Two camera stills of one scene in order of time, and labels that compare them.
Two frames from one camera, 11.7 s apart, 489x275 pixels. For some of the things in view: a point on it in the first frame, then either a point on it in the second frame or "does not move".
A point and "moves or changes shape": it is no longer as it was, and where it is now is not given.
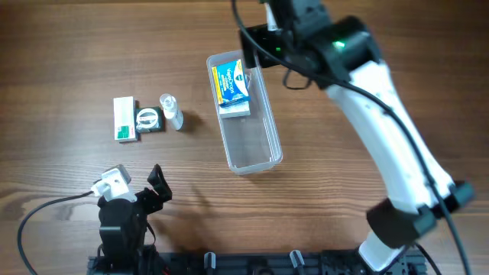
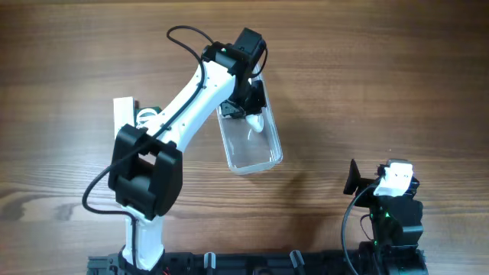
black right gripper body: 253,43 -> 367,184
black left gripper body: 149,197 -> 237,109
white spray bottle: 171,111 moves or changes shape
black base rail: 401,263 does not move
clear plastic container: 251,143 does not move
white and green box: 125,119 does not move
